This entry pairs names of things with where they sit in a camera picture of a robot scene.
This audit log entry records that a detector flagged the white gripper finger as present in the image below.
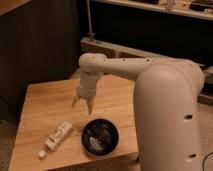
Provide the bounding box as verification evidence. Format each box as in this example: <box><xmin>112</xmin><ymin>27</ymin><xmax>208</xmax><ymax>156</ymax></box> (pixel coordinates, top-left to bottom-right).
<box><xmin>86</xmin><ymin>99</ymin><xmax>94</xmax><ymax>115</ymax></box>
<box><xmin>71</xmin><ymin>95</ymin><xmax>80</xmax><ymax>108</ymax></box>

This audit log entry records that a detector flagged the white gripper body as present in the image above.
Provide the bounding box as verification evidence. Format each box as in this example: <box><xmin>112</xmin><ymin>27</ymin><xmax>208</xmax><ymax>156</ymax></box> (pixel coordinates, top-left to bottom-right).
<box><xmin>76</xmin><ymin>71</ymin><xmax>102</xmax><ymax>100</ymax></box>

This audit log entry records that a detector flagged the upper wooden shelf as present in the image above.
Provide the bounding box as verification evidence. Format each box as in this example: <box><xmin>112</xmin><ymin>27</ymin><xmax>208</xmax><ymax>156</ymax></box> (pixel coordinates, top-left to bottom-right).
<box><xmin>94</xmin><ymin>0</ymin><xmax>213</xmax><ymax>21</ymax></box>

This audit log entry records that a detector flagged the wooden table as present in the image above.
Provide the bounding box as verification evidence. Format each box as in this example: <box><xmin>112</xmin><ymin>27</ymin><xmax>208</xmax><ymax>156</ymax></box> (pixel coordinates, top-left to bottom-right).
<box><xmin>9</xmin><ymin>75</ymin><xmax>137</xmax><ymax>171</ymax></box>

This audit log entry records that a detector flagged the grey metal beam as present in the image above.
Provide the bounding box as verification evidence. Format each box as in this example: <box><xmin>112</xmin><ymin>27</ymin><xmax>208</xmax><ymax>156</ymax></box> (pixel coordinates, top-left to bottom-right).
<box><xmin>80</xmin><ymin>37</ymin><xmax>213</xmax><ymax>85</ymax></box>

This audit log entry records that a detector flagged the metal vertical pole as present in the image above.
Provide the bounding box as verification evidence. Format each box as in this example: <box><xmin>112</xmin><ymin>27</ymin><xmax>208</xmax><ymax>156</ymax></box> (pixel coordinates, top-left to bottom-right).
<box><xmin>86</xmin><ymin>0</ymin><xmax>94</xmax><ymax>42</ymax></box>

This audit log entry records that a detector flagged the clear plastic bottle white cap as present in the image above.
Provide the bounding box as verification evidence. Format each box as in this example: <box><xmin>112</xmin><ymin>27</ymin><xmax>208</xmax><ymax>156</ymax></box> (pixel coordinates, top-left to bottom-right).
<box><xmin>38</xmin><ymin>120</ymin><xmax>73</xmax><ymax>159</ymax></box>

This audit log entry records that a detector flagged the black ceramic bowl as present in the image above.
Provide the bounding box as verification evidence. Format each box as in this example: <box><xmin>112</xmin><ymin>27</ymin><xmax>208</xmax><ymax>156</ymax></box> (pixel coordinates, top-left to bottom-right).
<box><xmin>81</xmin><ymin>118</ymin><xmax>119</xmax><ymax>156</ymax></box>

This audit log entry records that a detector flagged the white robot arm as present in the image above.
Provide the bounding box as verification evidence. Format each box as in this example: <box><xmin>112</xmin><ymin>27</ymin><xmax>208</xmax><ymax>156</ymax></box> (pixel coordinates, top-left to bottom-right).
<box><xmin>74</xmin><ymin>53</ymin><xmax>204</xmax><ymax>171</ymax></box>

